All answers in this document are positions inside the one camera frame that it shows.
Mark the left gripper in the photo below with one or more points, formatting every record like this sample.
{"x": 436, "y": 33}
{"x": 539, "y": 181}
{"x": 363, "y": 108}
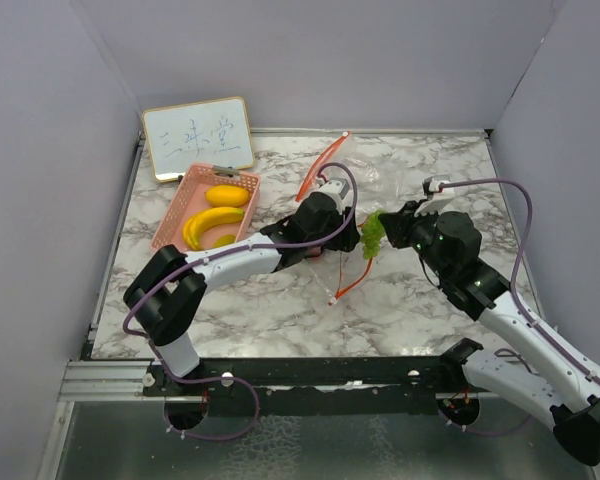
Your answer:
{"x": 346, "y": 241}

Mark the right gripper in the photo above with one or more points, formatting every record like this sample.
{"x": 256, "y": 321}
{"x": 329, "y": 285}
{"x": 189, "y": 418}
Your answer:
{"x": 398, "y": 223}

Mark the fake green grapes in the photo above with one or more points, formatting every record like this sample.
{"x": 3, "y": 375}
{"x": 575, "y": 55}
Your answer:
{"x": 372, "y": 233}

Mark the zip bag with red fruit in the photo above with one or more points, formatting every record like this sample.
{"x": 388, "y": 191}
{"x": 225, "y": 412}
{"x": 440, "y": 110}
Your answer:
{"x": 330, "y": 273}

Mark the zip bag with yellow fruit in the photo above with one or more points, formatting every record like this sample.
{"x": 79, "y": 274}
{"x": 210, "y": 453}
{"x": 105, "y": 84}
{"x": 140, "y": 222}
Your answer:
{"x": 385, "y": 176}

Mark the fake yellow mango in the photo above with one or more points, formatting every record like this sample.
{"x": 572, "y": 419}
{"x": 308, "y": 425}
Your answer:
{"x": 227, "y": 196}

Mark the fake banana bunch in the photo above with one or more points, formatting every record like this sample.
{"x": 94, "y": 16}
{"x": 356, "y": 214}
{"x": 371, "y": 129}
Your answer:
{"x": 205, "y": 220}

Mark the fake red strawberries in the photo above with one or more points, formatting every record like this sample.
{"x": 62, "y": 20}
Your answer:
{"x": 314, "y": 252}

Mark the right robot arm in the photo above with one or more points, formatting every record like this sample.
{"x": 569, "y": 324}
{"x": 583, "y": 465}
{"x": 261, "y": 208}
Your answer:
{"x": 565, "y": 394}

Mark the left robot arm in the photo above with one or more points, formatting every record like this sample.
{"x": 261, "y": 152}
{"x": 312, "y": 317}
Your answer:
{"x": 166, "y": 295}

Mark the pink plastic basket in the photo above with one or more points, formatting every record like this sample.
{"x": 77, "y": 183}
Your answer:
{"x": 190, "y": 199}

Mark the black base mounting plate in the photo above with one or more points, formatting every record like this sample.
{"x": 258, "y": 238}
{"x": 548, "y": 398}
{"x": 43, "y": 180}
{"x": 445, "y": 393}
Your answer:
{"x": 314, "y": 386}

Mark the small whiteboard with writing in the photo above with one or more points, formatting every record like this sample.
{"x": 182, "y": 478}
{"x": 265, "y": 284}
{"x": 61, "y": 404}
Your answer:
{"x": 214, "y": 132}

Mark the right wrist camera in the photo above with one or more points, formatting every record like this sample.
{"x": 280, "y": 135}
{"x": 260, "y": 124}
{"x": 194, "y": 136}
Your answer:
{"x": 437, "y": 193}

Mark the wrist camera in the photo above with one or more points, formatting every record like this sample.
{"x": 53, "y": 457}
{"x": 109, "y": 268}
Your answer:
{"x": 337, "y": 189}
{"x": 437, "y": 193}

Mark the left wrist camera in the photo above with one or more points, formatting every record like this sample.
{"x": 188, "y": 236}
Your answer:
{"x": 337, "y": 189}

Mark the aluminium frame rail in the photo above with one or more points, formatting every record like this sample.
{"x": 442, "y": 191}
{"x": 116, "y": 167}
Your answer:
{"x": 101, "y": 381}

